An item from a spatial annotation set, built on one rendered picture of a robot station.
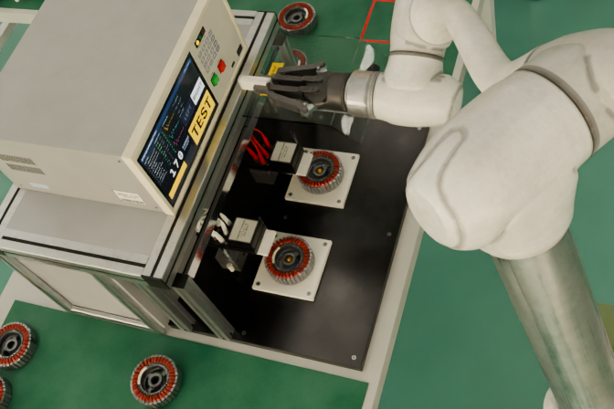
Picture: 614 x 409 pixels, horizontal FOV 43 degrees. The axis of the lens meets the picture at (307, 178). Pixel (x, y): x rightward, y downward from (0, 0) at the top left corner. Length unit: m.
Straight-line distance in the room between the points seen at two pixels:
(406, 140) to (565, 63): 1.06
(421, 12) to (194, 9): 0.46
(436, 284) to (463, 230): 1.73
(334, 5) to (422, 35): 0.92
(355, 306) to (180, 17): 0.72
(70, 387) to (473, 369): 1.19
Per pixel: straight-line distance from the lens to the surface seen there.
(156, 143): 1.46
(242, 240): 1.70
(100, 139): 1.46
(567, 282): 1.01
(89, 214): 1.64
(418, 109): 1.42
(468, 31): 1.26
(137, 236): 1.56
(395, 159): 1.90
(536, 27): 3.16
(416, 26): 1.41
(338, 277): 1.77
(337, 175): 1.85
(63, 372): 1.96
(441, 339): 2.50
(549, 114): 0.87
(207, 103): 1.61
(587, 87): 0.90
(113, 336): 1.93
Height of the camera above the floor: 2.33
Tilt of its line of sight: 54 degrees down
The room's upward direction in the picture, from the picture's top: 25 degrees counter-clockwise
